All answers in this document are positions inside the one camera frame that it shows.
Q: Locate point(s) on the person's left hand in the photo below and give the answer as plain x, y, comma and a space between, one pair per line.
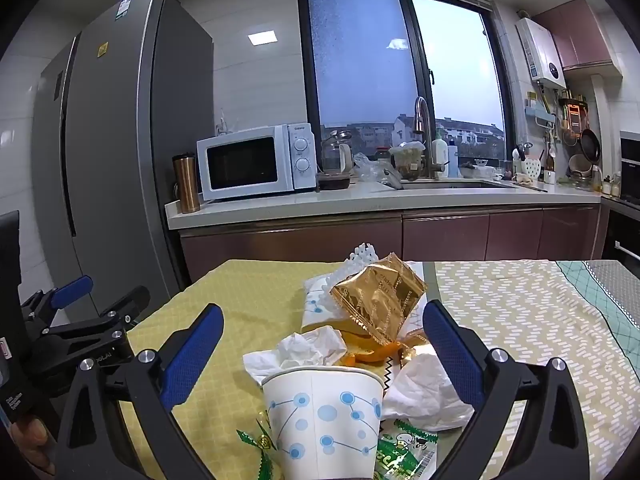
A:
32, 442

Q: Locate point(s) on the steel sink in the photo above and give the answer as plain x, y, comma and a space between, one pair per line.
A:
450, 184

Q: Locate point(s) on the green candy wrapper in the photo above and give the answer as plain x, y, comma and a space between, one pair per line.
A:
262, 442

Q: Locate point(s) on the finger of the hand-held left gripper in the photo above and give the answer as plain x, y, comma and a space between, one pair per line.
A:
72, 290
120, 305

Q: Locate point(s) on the green snack packet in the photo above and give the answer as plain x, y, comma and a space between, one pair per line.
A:
405, 455

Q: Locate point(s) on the white kitchen countertop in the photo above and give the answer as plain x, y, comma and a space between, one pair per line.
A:
350, 205

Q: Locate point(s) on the black frying pan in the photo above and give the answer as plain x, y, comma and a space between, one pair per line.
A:
590, 145

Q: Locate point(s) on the teal wall rack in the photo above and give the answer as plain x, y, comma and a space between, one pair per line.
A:
540, 115

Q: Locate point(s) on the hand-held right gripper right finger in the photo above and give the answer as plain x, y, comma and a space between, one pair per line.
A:
452, 355

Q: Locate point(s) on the white microwave oven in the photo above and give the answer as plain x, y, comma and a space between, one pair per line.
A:
240, 165

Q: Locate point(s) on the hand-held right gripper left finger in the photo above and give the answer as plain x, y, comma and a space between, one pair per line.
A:
192, 355

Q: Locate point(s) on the clear plastic bag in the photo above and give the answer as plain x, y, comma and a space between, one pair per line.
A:
370, 170

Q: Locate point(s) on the maroon base cabinet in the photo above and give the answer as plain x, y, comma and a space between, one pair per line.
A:
450, 235

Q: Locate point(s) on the white foam net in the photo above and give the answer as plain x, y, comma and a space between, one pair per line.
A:
362, 252

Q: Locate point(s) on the orange peel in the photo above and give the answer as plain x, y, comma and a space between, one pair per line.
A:
380, 353

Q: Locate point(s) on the grey refrigerator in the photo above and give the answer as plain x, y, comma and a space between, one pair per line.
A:
115, 135

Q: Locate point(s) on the olive dashed tablecloth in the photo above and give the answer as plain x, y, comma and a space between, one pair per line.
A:
525, 320

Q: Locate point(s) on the white water heater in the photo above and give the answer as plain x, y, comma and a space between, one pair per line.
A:
542, 52

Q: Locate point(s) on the dark framed window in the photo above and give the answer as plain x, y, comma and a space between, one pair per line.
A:
360, 60

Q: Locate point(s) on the blue and white bottle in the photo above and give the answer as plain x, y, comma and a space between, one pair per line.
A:
453, 160

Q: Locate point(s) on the steel kitchen faucet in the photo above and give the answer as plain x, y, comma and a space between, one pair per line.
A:
424, 110

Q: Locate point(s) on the copper travel tumbler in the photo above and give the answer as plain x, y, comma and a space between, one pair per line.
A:
187, 185

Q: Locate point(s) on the black built-in oven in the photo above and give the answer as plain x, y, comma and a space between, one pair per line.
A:
622, 235

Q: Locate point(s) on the white tissue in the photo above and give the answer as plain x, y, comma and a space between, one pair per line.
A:
300, 347
425, 395

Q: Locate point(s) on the white paper cup blue dots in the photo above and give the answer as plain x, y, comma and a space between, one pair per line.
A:
325, 425
314, 307

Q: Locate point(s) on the steel pot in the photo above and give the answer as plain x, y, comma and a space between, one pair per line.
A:
580, 167

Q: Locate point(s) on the gold foil wrapper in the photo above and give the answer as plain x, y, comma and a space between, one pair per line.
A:
380, 290

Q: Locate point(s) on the maroon wall cabinet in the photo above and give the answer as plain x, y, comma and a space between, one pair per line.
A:
580, 35

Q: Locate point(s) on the small jar red lid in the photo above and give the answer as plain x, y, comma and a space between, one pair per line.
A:
383, 154

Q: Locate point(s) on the dark glass bottle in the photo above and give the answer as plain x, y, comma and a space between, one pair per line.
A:
550, 165

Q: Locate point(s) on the yellow checked tablecloth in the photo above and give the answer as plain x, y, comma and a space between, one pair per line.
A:
240, 290

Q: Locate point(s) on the copper hanging utensils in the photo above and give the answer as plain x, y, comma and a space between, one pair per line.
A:
572, 120

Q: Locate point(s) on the plastic covered food container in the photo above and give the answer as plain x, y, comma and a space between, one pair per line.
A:
407, 162

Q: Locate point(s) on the white lotion bottle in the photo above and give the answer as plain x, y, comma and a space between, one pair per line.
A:
440, 155

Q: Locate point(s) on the white dotted utensil holder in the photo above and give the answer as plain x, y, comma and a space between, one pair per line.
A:
531, 166

